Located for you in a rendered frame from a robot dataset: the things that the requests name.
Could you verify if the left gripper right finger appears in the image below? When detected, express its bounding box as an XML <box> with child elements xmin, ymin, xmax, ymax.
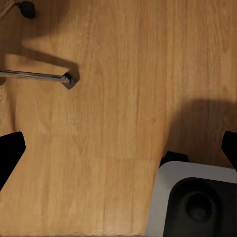
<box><xmin>221</xmin><ymin>131</ymin><xmax>237</xmax><ymax>171</ymax></box>

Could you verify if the swivel chair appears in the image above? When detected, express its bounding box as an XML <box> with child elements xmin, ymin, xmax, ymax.
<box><xmin>0</xmin><ymin>0</ymin><xmax>77</xmax><ymax>90</ymax></box>

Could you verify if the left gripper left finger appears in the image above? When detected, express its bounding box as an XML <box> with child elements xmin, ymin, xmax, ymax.
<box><xmin>0</xmin><ymin>131</ymin><xmax>26</xmax><ymax>191</ymax></box>

